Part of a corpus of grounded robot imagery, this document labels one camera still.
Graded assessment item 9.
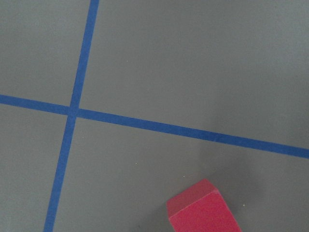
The red block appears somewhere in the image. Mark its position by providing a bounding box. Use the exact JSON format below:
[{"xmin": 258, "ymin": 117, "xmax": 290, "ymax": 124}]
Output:
[{"xmin": 166, "ymin": 179, "xmax": 241, "ymax": 232}]

